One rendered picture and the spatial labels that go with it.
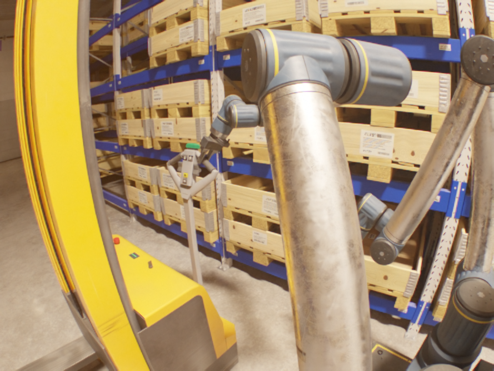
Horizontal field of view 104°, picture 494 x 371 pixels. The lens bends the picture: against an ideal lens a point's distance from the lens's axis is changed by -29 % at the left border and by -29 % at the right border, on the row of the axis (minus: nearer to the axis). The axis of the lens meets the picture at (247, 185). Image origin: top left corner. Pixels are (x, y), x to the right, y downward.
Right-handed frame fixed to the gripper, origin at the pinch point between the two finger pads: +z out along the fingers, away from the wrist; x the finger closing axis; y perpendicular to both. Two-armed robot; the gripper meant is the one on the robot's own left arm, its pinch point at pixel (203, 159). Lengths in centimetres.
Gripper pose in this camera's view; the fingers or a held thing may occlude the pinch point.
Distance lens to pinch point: 149.9
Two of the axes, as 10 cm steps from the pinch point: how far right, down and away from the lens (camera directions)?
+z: -5.1, 7.8, 3.6
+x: -5.9, -0.1, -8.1
